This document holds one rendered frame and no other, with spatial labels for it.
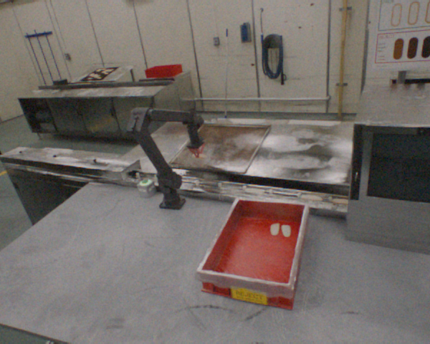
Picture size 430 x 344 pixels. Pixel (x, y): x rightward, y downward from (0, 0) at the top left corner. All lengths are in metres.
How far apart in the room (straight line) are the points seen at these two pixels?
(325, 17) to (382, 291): 4.27
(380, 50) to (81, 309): 1.87
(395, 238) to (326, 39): 4.02
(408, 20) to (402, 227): 1.11
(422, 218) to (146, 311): 0.99
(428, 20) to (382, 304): 1.40
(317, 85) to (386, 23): 3.28
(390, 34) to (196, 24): 4.11
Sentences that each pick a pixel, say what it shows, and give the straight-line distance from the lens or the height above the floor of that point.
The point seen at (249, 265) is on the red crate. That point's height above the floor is 0.82.
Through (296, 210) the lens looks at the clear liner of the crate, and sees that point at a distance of 1.38.
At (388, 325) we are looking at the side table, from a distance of 1.11.
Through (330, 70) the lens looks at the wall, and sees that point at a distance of 5.11.
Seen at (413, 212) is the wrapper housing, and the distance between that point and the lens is 1.26.
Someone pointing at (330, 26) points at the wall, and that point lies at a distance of 5.04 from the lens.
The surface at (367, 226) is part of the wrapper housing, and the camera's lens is 1.31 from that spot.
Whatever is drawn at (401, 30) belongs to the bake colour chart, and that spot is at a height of 1.48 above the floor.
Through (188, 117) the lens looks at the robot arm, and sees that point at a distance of 1.66.
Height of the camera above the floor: 1.68
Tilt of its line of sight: 27 degrees down
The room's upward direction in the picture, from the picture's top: 8 degrees counter-clockwise
